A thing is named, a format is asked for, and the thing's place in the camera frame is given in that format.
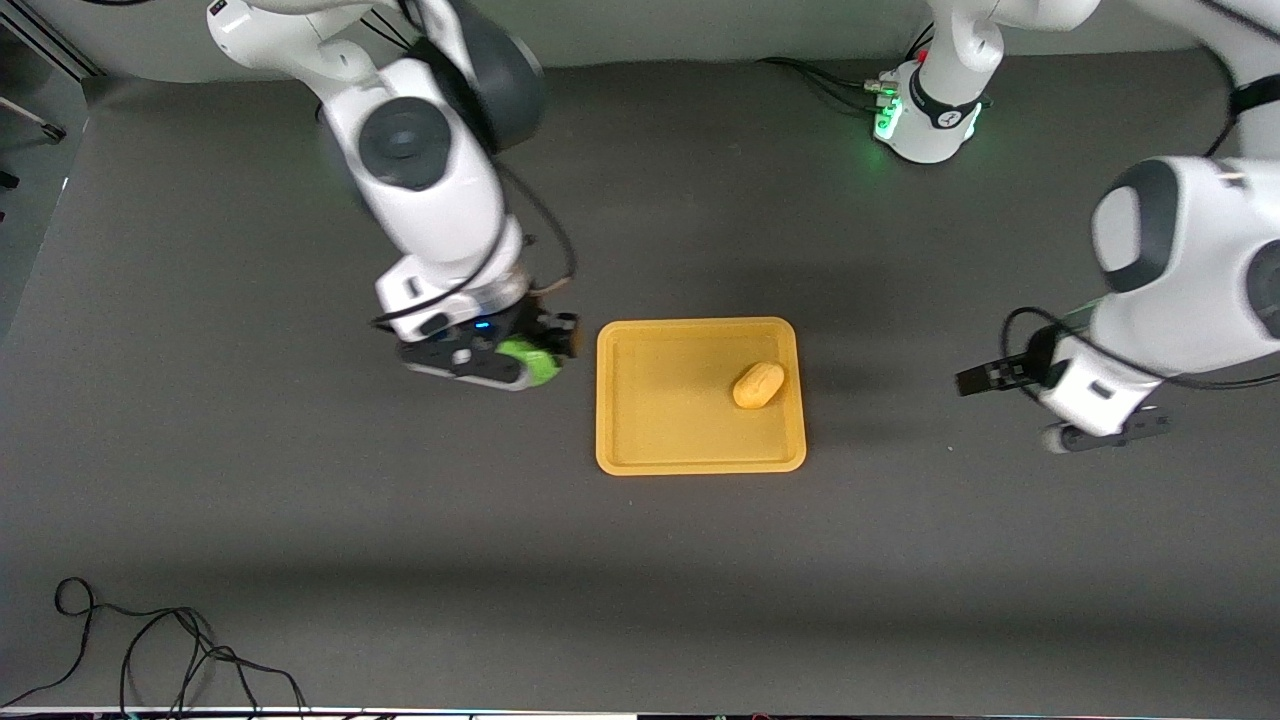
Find yellow plastic tray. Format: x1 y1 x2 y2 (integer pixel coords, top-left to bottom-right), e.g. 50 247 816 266
595 317 808 477

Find black metal frame bar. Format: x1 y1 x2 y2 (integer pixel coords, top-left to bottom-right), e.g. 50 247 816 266
0 8 107 81

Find black left arm base cables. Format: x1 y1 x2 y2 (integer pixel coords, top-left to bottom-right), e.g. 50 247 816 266
755 20 936 116

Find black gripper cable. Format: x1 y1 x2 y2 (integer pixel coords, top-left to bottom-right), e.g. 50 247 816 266
370 160 580 331
1000 40 1280 393

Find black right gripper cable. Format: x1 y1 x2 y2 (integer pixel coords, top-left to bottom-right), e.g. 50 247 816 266
370 160 580 331

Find dark grey table mat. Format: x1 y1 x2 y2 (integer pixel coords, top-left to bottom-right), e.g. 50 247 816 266
0 40 1280 713

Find green apple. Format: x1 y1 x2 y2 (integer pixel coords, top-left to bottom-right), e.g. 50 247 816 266
496 339 562 390

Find yellow potato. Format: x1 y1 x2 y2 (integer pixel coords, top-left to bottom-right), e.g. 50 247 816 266
732 361 786 411

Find thin black loose cable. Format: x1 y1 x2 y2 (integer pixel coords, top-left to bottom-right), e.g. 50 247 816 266
0 577 311 716

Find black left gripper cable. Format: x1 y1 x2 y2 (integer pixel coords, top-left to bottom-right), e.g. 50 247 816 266
1000 40 1280 393

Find thin metal rod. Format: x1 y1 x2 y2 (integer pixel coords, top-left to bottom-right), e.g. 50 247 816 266
0 95 67 142

